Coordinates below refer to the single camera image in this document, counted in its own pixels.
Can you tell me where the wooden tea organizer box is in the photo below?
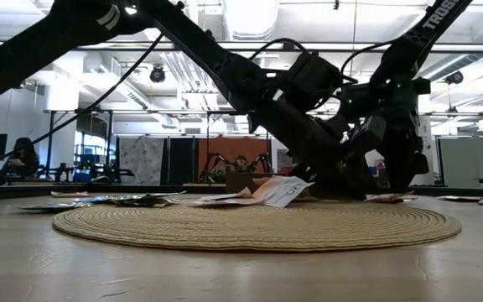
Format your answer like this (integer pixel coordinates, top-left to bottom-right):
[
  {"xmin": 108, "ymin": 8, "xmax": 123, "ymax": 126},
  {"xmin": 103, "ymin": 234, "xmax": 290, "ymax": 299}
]
[{"xmin": 226, "ymin": 171, "xmax": 354, "ymax": 200}]

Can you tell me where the round woven placemat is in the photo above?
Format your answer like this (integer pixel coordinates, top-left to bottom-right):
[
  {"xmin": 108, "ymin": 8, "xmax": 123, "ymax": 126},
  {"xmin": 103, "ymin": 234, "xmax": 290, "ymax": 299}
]
[{"xmin": 51, "ymin": 200, "xmax": 463, "ymax": 253}]

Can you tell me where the patterned grey curtain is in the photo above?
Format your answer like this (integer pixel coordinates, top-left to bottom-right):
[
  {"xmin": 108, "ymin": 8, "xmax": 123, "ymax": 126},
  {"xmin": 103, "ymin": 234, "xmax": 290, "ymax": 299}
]
[{"xmin": 118, "ymin": 136, "xmax": 165, "ymax": 186}]

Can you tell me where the black aluminium table frame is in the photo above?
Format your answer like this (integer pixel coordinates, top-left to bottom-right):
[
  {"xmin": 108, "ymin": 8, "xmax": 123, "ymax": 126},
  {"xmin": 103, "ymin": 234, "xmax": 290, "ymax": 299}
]
[{"xmin": 0, "ymin": 182, "xmax": 483, "ymax": 201}]

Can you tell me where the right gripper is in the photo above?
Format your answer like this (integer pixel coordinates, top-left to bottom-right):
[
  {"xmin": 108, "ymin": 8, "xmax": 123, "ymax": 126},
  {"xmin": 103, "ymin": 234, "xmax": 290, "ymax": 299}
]
[{"xmin": 348, "ymin": 77, "xmax": 432, "ymax": 195}]

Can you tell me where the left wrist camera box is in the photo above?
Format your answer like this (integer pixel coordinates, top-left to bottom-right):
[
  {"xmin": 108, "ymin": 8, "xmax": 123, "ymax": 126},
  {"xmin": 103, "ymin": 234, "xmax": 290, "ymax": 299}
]
[{"xmin": 283, "ymin": 50, "xmax": 344, "ymax": 102}]

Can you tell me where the person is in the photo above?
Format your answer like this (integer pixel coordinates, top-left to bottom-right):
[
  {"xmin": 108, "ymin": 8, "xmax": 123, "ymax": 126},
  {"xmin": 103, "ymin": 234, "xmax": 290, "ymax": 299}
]
[{"xmin": 0, "ymin": 137, "xmax": 41, "ymax": 178}]

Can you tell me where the white and orange tea packet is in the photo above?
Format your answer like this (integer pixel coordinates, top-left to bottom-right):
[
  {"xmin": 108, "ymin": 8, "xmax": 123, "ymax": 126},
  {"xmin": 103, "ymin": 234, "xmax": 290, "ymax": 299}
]
[
  {"xmin": 189, "ymin": 192, "xmax": 242, "ymax": 207},
  {"xmin": 260, "ymin": 175, "xmax": 315, "ymax": 210},
  {"xmin": 207, "ymin": 197, "xmax": 264, "ymax": 208},
  {"xmin": 233, "ymin": 186, "xmax": 267, "ymax": 201}
]

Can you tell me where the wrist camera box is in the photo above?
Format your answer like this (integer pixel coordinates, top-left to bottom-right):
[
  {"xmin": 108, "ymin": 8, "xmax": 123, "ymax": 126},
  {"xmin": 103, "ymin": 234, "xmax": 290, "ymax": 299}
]
[
  {"xmin": 283, "ymin": 50, "xmax": 344, "ymax": 102},
  {"xmin": 336, "ymin": 81, "xmax": 389, "ymax": 123}
]

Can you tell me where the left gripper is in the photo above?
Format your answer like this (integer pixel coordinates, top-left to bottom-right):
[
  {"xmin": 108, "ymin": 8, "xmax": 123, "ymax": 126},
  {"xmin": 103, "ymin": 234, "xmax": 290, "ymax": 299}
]
[{"xmin": 247, "ymin": 96, "xmax": 377, "ymax": 201}]

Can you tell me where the grey partition wall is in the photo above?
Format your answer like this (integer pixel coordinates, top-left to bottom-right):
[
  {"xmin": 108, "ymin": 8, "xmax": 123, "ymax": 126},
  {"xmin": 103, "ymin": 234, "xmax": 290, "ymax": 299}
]
[{"xmin": 438, "ymin": 137, "xmax": 483, "ymax": 189}]

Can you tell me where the black partition panel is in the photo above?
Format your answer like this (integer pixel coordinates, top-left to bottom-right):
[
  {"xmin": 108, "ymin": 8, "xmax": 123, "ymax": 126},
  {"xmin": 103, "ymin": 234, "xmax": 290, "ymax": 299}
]
[{"xmin": 169, "ymin": 137, "xmax": 195, "ymax": 185}]

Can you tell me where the black metal gantry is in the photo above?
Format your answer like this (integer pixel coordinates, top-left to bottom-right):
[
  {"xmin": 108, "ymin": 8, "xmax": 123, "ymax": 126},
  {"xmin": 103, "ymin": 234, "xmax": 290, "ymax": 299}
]
[
  {"xmin": 44, "ymin": 107, "xmax": 115, "ymax": 182},
  {"xmin": 205, "ymin": 109, "xmax": 270, "ymax": 185}
]

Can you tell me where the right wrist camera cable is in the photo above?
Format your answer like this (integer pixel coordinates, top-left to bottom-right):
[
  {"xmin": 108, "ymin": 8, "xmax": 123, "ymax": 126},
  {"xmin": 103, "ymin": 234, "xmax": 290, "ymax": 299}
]
[{"xmin": 340, "ymin": 40, "xmax": 394, "ymax": 77}]

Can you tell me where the black ceiling spotlight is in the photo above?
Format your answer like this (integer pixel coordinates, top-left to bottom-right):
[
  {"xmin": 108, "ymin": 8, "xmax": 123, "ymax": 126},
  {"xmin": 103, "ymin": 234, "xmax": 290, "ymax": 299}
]
[
  {"xmin": 444, "ymin": 70, "xmax": 465, "ymax": 86},
  {"xmin": 148, "ymin": 65, "xmax": 167, "ymax": 84}
]

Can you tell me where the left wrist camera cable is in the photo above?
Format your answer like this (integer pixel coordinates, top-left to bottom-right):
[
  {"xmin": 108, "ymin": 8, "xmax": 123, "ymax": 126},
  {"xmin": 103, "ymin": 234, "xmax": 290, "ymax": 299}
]
[{"xmin": 248, "ymin": 37, "xmax": 310, "ymax": 60}]

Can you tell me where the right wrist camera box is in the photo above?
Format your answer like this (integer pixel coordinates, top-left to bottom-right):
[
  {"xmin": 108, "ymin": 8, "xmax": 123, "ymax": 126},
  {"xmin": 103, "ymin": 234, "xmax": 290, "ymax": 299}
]
[{"xmin": 336, "ymin": 81, "xmax": 389, "ymax": 123}]

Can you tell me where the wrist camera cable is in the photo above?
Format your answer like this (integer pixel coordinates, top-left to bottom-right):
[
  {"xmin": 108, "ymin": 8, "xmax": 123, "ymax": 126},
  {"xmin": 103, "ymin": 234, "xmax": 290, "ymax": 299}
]
[
  {"xmin": 340, "ymin": 40, "xmax": 394, "ymax": 77},
  {"xmin": 248, "ymin": 37, "xmax": 310, "ymax": 60}
]

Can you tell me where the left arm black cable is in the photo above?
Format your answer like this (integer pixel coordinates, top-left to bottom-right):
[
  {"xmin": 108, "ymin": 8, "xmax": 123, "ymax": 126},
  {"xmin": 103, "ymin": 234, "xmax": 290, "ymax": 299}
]
[{"xmin": 0, "ymin": 33, "xmax": 165, "ymax": 169}]

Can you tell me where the orange partition wall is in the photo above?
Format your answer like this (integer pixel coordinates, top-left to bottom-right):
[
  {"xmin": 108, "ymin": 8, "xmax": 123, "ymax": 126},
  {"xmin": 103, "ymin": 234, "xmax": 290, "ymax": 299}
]
[{"xmin": 198, "ymin": 137, "xmax": 270, "ymax": 175}]

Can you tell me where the white pillar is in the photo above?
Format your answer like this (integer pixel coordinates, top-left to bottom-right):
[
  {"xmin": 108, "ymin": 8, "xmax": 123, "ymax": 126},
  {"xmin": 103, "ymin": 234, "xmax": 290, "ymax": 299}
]
[{"xmin": 417, "ymin": 115, "xmax": 434, "ymax": 188}]

